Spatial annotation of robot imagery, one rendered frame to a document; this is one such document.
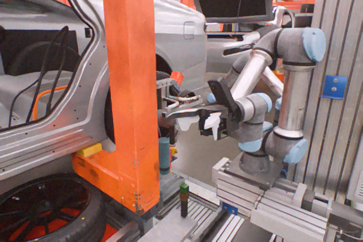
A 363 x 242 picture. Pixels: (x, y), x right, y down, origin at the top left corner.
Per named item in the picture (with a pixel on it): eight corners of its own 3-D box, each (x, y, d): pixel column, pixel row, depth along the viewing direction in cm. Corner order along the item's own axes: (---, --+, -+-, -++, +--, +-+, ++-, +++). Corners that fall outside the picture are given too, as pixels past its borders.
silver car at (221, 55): (253, 55, 845) (257, 8, 797) (310, 58, 736) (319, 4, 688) (164, 72, 473) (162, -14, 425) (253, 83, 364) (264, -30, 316)
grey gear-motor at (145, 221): (129, 201, 196) (126, 165, 185) (166, 225, 172) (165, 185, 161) (111, 213, 182) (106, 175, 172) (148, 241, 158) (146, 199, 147)
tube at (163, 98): (163, 101, 167) (163, 86, 164) (185, 105, 156) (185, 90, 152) (146, 106, 154) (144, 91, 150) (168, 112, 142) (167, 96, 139)
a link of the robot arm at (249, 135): (239, 138, 88) (241, 111, 85) (265, 149, 80) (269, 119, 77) (225, 144, 84) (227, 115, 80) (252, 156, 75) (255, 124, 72)
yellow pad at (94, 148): (91, 144, 166) (90, 138, 165) (102, 149, 158) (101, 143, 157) (73, 151, 156) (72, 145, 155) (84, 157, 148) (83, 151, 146)
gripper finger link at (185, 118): (168, 134, 65) (201, 131, 65) (165, 114, 63) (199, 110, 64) (168, 131, 68) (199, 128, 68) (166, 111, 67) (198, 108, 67)
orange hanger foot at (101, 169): (94, 161, 174) (88, 119, 163) (142, 189, 143) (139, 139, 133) (73, 172, 161) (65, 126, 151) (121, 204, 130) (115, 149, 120)
